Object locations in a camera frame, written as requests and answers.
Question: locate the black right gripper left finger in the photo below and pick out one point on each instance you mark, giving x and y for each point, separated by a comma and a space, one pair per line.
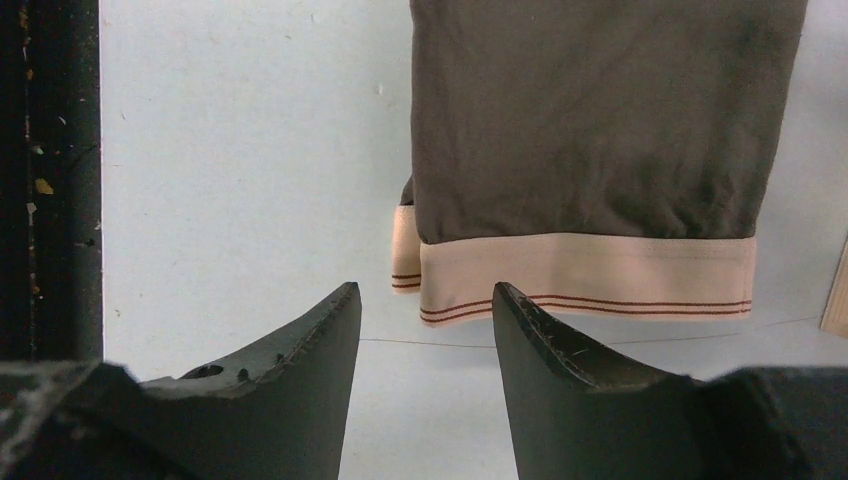
274, 409

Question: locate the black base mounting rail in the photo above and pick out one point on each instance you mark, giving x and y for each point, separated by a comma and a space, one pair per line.
51, 183

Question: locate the wooden compartment organizer box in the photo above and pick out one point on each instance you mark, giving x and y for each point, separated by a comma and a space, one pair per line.
834, 319

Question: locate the brown boxer briefs beige waistband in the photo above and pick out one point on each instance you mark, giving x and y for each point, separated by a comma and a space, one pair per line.
603, 157

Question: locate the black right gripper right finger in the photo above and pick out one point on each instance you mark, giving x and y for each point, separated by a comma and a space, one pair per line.
578, 409

